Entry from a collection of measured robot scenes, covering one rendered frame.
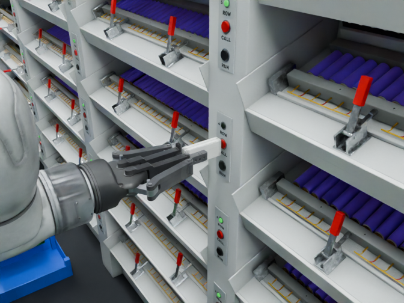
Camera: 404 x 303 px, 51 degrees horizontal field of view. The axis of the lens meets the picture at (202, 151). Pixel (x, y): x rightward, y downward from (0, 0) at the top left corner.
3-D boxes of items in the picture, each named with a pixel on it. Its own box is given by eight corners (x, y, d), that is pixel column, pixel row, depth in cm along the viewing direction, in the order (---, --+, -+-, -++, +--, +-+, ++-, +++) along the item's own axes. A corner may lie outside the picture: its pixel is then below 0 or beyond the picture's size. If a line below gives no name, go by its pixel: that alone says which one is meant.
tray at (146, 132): (214, 203, 85) (199, 171, 79) (95, 107, 129) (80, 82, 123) (285, 145, 91) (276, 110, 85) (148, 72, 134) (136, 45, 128)
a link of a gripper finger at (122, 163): (122, 187, 65) (118, 183, 66) (183, 165, 71) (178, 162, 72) (119, 165, 63) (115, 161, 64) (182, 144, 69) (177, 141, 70)
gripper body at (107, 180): (77, 198, 65) (131, 179, 70) (99, 226, 59) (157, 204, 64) (70, 155, 62) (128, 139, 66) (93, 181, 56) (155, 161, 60)
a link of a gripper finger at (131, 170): (122, 168, 62) (126, 172, 61) (187, 148, 68) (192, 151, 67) (124, 190, 64) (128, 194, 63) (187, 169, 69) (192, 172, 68)
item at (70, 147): (98, 200, 154) (79, 174, 145) (46, 138, 198) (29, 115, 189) (142, 166, 160) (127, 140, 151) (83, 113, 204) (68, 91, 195)
